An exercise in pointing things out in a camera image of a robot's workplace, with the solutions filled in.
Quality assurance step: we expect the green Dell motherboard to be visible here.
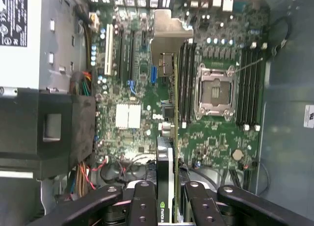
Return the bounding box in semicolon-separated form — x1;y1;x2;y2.
90;0;270;187

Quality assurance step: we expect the silver chipset heatsink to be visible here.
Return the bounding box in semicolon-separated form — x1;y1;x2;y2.
115;103;142;129

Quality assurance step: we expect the grey metal PC case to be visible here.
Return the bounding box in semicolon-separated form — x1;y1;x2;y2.
0;0;314;226

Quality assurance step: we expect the silver CPU socket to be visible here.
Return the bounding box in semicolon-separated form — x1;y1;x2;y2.
193;62;237;120

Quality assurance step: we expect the black RAM slot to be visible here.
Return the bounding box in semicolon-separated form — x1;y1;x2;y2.
249;42;256;131
190;39;197;122
183;39;190;123
255;43;262;131
243;48;250;127
236;48;244;126
179;40;184;123

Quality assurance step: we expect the blue SATA connector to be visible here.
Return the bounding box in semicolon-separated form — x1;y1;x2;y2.
150;65;158;85

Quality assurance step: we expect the white case sticker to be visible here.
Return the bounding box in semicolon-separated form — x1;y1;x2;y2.
303;104;314;128

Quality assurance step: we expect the black plastic drive bay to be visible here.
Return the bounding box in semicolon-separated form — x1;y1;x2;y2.
0;87;97;180

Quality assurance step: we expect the long black expansion slot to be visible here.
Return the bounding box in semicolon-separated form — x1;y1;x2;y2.
117;27;125;81
128;29;136;81

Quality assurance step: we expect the thin metal locking lever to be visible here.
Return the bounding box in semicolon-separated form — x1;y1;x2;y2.
235;57;264;72

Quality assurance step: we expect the white expansion slot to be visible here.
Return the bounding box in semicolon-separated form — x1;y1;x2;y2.
104;23;115;76

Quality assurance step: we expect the short black expansion slot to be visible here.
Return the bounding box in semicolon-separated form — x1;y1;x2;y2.
140;30;148;51

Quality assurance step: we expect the silver power supply unit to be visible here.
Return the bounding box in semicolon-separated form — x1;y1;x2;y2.
0;0;92;97

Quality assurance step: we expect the red and black wire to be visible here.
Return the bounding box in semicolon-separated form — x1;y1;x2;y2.
86;156;109;190

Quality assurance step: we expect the orange and yellow wire bundle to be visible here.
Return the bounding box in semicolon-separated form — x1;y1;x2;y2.
68;161;92;200

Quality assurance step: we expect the thin grey wire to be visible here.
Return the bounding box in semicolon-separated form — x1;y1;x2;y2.
255;161;271;195

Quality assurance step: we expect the blue SATA wire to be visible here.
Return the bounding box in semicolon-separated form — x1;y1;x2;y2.
127;80;137;97

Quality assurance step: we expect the multicoloured power wire bundle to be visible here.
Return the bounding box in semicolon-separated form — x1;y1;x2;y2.
69;71;93;97

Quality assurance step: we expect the yellow and black wire bundle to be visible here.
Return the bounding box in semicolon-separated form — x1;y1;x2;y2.
75;4;93;67

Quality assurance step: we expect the black looped wire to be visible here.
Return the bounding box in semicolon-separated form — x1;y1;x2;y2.
271;14;293;52

